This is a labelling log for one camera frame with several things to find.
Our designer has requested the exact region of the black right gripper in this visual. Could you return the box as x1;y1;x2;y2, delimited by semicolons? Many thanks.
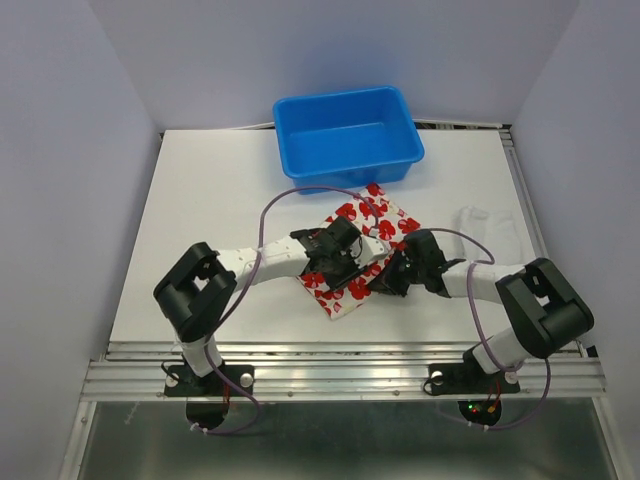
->
364;247;425;296

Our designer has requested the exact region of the red poppy floral skirt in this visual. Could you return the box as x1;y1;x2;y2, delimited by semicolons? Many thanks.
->
298;183;421;320

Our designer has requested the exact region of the plain white skirt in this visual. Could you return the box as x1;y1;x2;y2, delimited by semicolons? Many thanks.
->
453;206;522;265

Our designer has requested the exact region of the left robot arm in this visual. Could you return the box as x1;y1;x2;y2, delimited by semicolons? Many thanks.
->
153;217;388;397

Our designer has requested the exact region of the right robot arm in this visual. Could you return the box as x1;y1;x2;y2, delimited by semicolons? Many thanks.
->
368;229;595;396

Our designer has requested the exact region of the blue plastic bin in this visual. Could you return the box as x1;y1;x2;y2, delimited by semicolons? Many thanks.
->
272;86;425;188

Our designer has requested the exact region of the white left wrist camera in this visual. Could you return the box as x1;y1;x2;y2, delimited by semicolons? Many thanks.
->
350;235;390;270

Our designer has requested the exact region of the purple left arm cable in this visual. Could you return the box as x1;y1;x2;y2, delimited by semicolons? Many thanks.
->
187;186;381;436

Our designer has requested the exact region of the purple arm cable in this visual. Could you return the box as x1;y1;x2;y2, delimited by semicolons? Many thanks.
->
424;228;552;433
187;186;381;436

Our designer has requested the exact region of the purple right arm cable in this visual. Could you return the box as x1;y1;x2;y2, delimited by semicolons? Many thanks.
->
424;228;552;433

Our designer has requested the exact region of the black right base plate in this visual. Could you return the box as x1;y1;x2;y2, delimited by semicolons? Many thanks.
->
422;363;521;396

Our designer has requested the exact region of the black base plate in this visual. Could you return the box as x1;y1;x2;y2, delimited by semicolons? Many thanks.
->
160;362;255;399
422;363;521;396

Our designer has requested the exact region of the aluminium front rail frame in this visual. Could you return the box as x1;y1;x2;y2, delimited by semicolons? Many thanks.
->
59;341;619;479

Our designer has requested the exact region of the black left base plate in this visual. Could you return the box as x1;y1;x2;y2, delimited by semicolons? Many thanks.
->
160;362;255;399

